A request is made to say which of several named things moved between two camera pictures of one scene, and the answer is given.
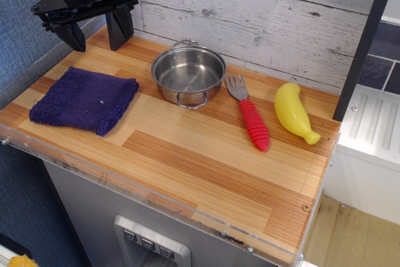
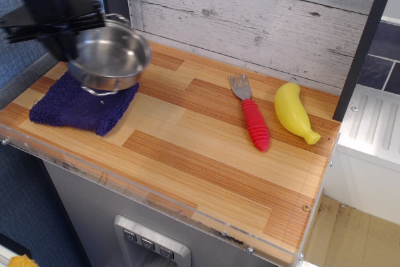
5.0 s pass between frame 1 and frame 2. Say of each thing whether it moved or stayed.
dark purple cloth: stayed
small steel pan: moved
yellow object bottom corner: stayed
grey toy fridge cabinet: stayed
